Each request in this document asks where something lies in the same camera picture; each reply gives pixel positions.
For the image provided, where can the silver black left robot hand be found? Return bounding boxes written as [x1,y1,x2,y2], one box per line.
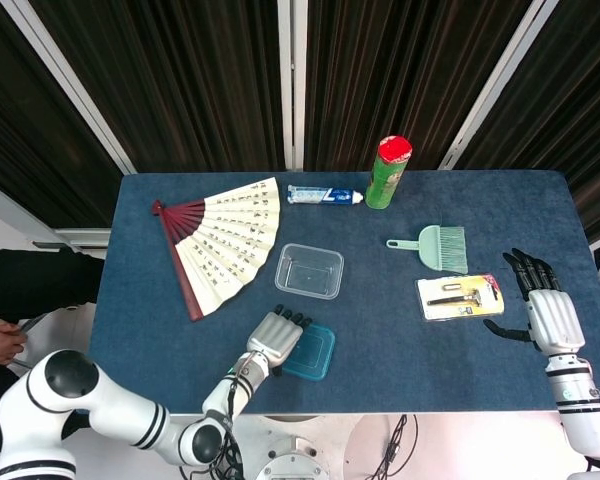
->
[246,303,314,377]

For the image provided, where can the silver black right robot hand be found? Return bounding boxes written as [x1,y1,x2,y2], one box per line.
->
[482,248,587,357]

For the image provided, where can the teal container lid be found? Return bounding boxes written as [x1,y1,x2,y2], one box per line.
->
[281,323,337,382]

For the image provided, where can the clear plastic container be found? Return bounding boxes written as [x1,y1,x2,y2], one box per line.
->
[274,242,345,301]

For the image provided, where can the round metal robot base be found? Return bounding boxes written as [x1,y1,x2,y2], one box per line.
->
[254,437,331,480]

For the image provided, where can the green chips can red lid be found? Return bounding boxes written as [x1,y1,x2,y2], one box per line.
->
[364,134,414,210]

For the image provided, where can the razor blister pack yellow card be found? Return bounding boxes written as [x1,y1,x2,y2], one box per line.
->
[415,273,506,322]

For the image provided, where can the paper folding fan red ribs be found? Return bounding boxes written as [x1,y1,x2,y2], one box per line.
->
[151,176,282,323]

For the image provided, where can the mint green brush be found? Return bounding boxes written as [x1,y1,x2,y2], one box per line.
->
[437,225,469,275]

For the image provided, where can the blue felt tablecloth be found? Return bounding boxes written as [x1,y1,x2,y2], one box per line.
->
[87,170,600,416]

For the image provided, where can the blue white toothpaste tube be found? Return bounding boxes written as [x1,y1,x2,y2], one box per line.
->
[286,184,365,207]

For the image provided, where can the mint green dustpan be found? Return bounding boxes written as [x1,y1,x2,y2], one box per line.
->
[385,224,444,271]

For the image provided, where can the dark pleated curtain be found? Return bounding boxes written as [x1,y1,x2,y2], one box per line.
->
[29,0,286,174]
[453,0,600,244]
[0,0,124,229]
[303,0,534,171]

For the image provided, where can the chair base with casters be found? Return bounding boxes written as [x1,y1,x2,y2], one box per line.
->
[14,312,51,334]

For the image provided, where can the person in black clothes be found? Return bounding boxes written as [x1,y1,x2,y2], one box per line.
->
[0,248,105,451]

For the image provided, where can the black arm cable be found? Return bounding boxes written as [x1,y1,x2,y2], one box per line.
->
[222,352,256,436]

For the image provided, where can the white frame post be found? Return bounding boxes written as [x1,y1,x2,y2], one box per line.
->
[277,0,309,171]
[0,174,112,252]
[438,0,561,171]
[0,0,137,175]

